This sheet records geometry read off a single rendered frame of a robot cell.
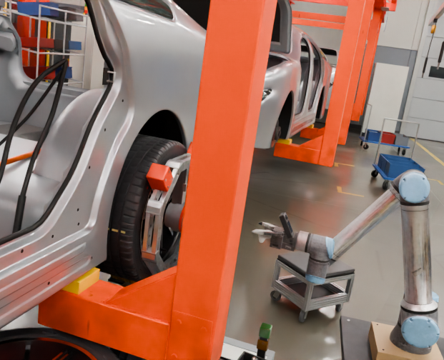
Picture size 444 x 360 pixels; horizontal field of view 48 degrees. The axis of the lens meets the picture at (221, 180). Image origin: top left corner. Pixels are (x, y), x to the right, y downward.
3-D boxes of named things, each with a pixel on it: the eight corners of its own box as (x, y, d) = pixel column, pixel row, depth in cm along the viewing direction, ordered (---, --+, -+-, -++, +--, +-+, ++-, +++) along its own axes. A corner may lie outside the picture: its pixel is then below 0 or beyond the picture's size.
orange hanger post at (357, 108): (329, 116, 1162) (350, 6, 1101) (358, 121, 1144) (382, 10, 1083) (328, 116, 1147) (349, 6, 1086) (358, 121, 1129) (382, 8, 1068)
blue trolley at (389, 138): (357, 144, 1134) (366, 102, 1110) (401, 151, 1126) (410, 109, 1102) (361, 149, 1074) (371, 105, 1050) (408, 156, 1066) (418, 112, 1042)
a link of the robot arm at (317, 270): (326, 279, 233) (332, 255, 230) (322, 288, 222) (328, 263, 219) (307, 273, 235) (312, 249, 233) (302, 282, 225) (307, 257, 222)
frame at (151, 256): (185, 249, 257) (199, 147, 243) (197, 253, 255) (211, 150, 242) (136, 292, 206) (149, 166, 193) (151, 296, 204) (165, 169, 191)
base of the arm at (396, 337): (421, 335, 244) (425, 316, 242) (438, 356, 226) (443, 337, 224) (384, 330, 244) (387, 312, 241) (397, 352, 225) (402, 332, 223)
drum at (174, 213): (174, 223, 233) (177, 196, 230) (216, 234, 227) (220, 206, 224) (161, 233, 220) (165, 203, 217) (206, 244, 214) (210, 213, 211)
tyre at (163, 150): (151, 231, 274) (153, 116, 247) (190, 241, 268) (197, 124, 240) (82, 299, 216) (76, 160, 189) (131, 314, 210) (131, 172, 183)
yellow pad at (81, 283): (68, 271, 194) (68, 259, 193) (99, 280, 190) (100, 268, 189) (45, 285, 181) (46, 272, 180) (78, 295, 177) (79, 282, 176)
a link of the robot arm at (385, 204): (413, 160, 223) (307, 254, 247) (414, 163, 211) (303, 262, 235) (432, 178, 221) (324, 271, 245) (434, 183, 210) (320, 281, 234)
